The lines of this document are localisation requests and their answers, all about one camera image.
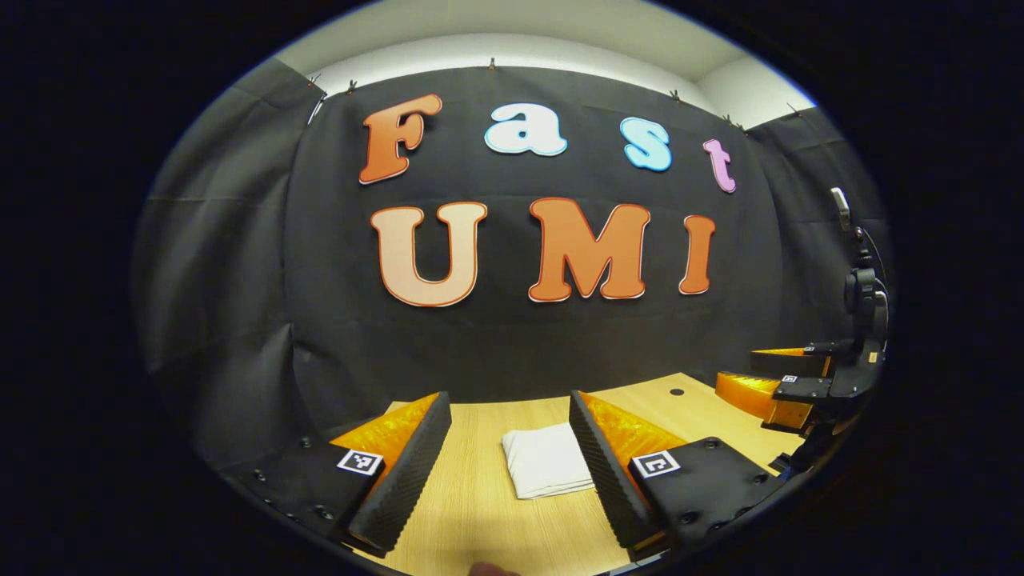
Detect white jeans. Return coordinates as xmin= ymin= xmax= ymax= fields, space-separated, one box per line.
xmin=502 ymin=422 xmax=597 ymax=501

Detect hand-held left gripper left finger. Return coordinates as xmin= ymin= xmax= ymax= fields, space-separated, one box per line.
xmin=218 ymin=390 xmax=454 ymax=561

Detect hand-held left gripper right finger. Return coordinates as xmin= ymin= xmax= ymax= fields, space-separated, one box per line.
xmin=568 ymin=390 xmax=794 ymax=562

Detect black backdrop cloth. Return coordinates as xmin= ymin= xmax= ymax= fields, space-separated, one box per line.
xmin=132 ymin=58 xmax=893 ymax=473

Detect row of black cloth clips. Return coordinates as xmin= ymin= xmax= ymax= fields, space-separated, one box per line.
xmin=308 ymin=56 xmax=801 ymax=133

